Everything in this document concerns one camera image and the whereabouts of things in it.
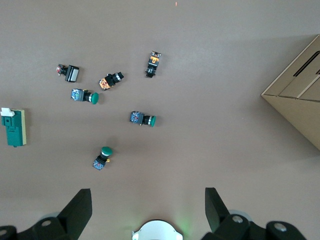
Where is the green load switch white lever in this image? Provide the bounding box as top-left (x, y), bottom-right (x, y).
top-left (0, 107), bottom-right (27, 148)

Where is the green mushroom push button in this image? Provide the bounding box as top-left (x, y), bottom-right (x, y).
top-left (91, 146), bottom-right (113, 172)
top-left (70, 88), bottom-right (100, 105)
top-left (129, 110), bottom-right (157, 128)

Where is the square black push button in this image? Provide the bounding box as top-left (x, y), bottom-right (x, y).
top-left (56, 63), bottom-right (80, 83)

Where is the black knob switch orange block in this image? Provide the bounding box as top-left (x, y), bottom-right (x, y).
top-left (144, 50), bottom-right (162, 78)
top-left (98, 71), bottom-right (125, 91)

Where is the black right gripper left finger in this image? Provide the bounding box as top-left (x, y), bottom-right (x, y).
top-left (0, 188), bottom-right (93, 240)

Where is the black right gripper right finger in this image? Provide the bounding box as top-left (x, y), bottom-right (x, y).
top-left (201, 187), bottom-right (311, 240)

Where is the brown cardboard box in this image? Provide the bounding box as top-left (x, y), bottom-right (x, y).
top-left (260, 34), bottom-right (320, 152)

